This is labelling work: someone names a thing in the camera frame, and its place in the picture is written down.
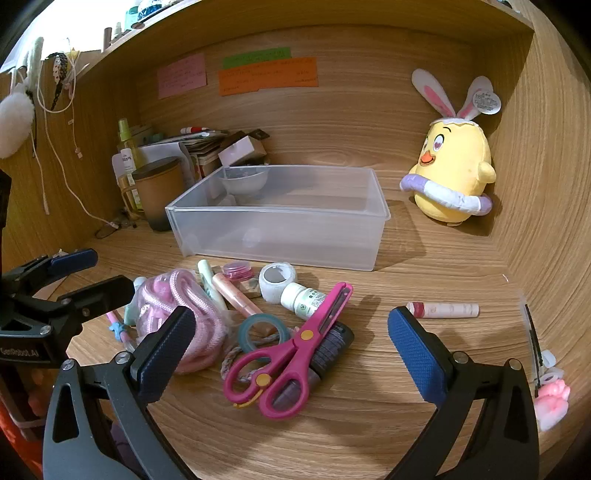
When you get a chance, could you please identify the person's left hand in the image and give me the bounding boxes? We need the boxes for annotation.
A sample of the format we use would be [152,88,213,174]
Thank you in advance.
[25,368,49,416]

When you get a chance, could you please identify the small pink jar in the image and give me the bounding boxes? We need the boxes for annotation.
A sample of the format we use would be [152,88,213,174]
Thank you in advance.
[223,261,254,281]

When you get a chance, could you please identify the black braided headband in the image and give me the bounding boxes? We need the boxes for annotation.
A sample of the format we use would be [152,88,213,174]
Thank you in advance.
[48,53,75,112]

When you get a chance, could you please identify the white cable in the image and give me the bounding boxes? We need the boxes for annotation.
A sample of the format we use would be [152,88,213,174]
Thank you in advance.
[28,37,118,228]

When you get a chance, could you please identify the pink scissors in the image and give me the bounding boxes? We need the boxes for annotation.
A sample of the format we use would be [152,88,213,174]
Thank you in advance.
[223,281,354,420]

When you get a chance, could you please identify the white tape roll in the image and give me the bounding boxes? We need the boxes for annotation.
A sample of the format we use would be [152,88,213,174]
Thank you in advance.
[259,262,298,304]

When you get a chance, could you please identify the bagged pink rope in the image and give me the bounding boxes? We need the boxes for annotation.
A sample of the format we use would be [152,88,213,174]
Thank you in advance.
[134,270,232,376]

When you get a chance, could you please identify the braided hair tie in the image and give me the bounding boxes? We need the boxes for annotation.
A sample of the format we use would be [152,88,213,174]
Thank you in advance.
[221,332,282,384]

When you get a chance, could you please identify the teal tape roll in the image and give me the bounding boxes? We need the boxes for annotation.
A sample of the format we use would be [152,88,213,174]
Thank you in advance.
[238,314,293,365]

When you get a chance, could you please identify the black hair pin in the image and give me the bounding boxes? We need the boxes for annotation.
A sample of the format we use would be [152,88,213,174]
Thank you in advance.
[521,300,546,372]

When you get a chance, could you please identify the orange sticky note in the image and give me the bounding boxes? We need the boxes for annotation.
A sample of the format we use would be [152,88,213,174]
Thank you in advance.
[218,56,319,97]

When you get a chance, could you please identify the peach lip gloss tube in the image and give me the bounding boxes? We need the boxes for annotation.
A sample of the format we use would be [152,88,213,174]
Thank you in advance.
[211,272,262,319]

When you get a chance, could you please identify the pink sticky note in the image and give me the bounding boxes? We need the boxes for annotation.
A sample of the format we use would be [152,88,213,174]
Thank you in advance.
[157,52,208,99]

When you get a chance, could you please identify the clear plastic storage box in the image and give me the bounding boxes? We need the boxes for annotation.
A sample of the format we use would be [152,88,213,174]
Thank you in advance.
[165,165,392,272]

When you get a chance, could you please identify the white medicine bottle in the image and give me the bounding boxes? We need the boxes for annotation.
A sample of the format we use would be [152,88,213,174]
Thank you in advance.
[280,282,340,322]

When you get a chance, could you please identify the green sticky note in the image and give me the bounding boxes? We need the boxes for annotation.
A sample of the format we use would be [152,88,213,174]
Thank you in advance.
[222,47,294,70]

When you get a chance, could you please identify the white hair clip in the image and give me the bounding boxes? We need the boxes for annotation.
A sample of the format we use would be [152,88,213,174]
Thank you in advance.
[538,351,566,384]

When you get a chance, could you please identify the purple mascara tube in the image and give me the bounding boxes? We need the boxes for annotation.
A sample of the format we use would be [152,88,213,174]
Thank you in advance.
[270,320,356,411]

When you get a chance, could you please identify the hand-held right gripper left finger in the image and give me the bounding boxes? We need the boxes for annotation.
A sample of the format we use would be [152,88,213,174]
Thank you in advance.
[42,305,199,480]

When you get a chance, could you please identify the brown candle jar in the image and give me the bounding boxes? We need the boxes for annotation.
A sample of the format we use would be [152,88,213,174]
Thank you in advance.
[131,157,186,232]

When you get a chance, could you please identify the teal container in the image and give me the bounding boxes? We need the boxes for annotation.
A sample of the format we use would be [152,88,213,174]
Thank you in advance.
[122,0,160,29]

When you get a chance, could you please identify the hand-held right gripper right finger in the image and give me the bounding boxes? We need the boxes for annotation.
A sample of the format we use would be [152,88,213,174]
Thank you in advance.
[385,305,541,480]

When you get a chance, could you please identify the stack of books and papers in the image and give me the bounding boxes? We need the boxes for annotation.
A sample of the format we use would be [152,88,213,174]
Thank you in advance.
[139,129,232,182]

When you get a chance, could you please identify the white fluffy pompom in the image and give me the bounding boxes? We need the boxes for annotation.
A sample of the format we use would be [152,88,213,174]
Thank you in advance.
[0,90,35,160]

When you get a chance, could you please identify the white and pink small box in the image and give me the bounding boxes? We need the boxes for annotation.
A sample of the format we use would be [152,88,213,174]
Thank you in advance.
[218,137,269,168]

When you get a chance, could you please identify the yellow chick plush toy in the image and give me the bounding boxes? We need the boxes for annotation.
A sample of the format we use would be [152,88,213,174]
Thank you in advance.
[399,68,503,227]

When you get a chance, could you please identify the pink paw toy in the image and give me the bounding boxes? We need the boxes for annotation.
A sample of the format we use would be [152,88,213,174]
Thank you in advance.
[534,378,572,432]

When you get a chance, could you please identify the glass bowl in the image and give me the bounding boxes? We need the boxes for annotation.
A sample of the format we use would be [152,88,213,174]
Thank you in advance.
[219,166,269,195]

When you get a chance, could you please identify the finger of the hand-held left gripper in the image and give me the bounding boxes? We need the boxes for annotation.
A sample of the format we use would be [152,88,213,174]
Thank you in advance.
[0,275,136,344]
[0,248,99,296]

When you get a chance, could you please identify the white fluffy headband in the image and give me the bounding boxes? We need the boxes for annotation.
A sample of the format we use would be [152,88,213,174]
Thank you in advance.
[21,37,44,93]

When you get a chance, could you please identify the eyeglasses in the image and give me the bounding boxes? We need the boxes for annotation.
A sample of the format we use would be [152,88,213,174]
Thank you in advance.
[95,216,137,240]

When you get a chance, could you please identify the pink pen with blue star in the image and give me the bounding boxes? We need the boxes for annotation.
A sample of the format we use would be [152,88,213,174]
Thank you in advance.
[106,310,139,352]

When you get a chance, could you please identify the small beige wooden piece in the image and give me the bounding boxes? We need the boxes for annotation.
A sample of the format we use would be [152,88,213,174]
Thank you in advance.
[238,277,263,301]

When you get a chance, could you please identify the pink lip balm stick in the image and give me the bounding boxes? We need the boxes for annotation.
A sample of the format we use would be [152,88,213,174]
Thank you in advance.
[406,301,480,319]

